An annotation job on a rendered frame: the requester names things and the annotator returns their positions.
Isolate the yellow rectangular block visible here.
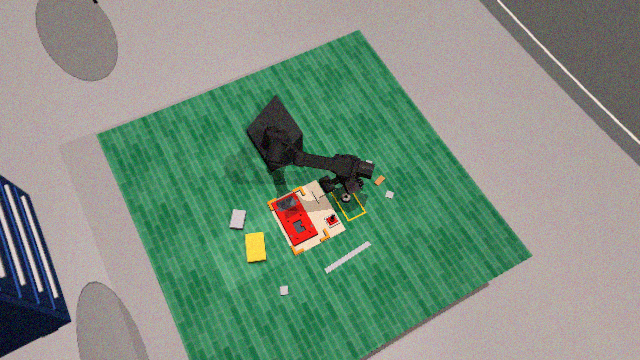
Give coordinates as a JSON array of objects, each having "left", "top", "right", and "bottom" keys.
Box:
[{"left": 245, "top": 232, "right": 267, "bottom": 264}]

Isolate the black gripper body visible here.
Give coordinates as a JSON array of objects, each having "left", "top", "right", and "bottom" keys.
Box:
[{"left": 319, "top": 175, "right": 344, "bottom": 194}]

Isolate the orange flat block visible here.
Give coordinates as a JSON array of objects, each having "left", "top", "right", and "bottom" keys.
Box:
[{"left": 374, "top": 175, "right": 385, "bottom": 186}]

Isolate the light grey flat bar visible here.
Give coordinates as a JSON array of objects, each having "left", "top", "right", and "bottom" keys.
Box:
[{"left": 325, "top": 241, "right": 371, "bottom": 273}]

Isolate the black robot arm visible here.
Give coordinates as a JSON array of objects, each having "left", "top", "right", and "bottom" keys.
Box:
[{"left": 261, "top": 126, "right": 375, "bottom": 194}]

